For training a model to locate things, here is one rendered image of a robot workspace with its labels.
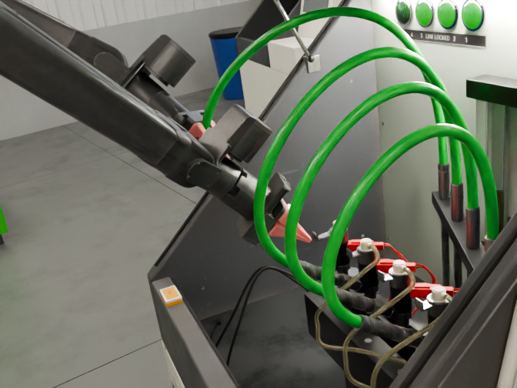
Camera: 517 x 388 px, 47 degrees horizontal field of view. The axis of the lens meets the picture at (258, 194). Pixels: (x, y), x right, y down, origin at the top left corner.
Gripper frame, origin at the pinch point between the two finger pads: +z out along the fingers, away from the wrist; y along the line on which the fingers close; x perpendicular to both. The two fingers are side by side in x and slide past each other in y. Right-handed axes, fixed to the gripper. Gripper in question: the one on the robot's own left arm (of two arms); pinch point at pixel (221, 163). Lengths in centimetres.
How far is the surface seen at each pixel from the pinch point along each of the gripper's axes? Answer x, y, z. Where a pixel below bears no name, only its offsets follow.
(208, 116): -4.9, -1.8, -5.8
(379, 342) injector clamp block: 1.9, -7.7, 35.5
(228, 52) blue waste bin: 99, 564, -196
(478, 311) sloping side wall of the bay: -16.3, -28.6, 35.9
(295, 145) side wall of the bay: -3.0, 28.3, 3.5
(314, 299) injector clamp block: 8.1, 2.5, 25.3
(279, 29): -22.0, -0.7, -5.0
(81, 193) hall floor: 205, 302, -141
